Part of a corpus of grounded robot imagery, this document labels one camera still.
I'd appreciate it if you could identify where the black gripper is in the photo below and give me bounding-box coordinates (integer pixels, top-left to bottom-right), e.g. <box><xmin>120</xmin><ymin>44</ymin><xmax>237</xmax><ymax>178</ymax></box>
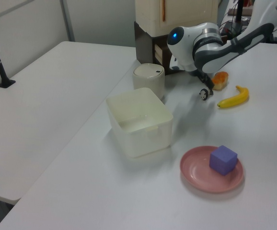
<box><xmin>189</xmin><ymin>69</ymin><xmax>214</xmax><ymax>96</ymax></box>

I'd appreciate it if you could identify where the small panda toy figure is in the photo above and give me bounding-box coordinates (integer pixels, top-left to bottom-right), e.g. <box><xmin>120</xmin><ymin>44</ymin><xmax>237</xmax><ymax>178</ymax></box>
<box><xmin>199</xmin><ymin>88</ymin><xmax>210</xmax><ymax>102</ymax></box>

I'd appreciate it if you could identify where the orange glazed toy bread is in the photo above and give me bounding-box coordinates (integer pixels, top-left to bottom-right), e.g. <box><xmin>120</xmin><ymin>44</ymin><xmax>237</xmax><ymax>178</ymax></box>
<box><xmin>211</xmin><ymin>71</ymin><xmax>230</xmax><ymax>91</ymax></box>

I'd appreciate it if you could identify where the yellow toy banana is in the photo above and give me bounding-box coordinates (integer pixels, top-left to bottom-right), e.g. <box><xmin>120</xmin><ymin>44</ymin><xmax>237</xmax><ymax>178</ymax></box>
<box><xmin>217</xmin><ymin>85</ymin><xmax>249</xmax><ymax>109</ymax></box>

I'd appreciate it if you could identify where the dark wood drawer cabinet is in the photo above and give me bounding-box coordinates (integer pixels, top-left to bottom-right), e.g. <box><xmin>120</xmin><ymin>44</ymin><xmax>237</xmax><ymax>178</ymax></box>
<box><xmin>134</xmin><ymin>21</ymin><xmax>177</xmax><ymax>76</ymax></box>

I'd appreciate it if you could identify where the small cream lidded trash can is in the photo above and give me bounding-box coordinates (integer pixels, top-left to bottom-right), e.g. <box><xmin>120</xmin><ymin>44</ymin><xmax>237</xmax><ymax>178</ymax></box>
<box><xmin>132</xmin><ymin>63</ymin><xmax>166</xmax><ymax>101</ymax></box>

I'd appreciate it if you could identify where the purple foam cube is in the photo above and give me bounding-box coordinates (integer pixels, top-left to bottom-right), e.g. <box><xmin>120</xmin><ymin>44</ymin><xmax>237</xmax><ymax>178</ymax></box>
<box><xmin>209</xmin><ymin>145</ymin><xmax>238</xmax><ymax>177</ymax></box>

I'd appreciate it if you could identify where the cream open plastic bin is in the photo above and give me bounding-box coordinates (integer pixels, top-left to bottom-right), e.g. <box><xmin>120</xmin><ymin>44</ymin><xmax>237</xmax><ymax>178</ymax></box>
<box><xmin>105</xmin><ymin>87</ymin><xmax>174</xmax><ymax>159</ymax></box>

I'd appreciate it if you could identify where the pink plastic plate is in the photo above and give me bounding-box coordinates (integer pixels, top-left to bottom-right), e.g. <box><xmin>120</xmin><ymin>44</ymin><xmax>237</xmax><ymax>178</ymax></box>
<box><xmin>179</xmin><ymin>145</ymin><xmax>245</xmax><ymax>194</ymax></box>

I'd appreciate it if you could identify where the black upright post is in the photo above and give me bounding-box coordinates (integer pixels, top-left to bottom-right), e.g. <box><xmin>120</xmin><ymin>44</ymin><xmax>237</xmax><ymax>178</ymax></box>
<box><xmin>234</xmin><ymin>0</ymin><xmax>246</xmax><ymax>24</ymax></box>

